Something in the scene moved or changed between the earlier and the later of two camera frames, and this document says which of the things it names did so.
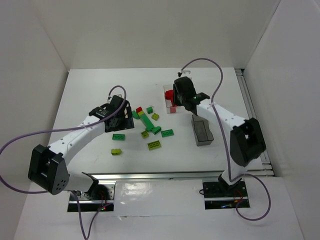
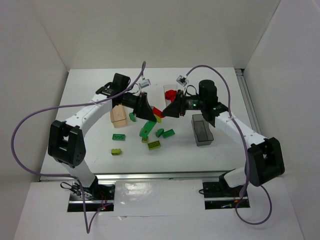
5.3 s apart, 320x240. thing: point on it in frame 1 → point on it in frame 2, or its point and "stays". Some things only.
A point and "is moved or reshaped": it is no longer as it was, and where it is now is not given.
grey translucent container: x=203 y=134 stays
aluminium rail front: x=156 y=176 stays
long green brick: x=146 y=122 is moved or reshaped
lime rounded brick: x=116 y=151 stays
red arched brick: x=169 y=95 stays
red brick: x=138 y=109 is moved or reshaped
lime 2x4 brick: x=153 y=145 stays
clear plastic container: x=169 y=96 stays
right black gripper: x=176 y=93 → x=180 y=104
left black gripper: x=122 y=122 → x=141 y=105
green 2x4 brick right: x=167 y=133 stays
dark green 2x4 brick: x=120 y=137 stays
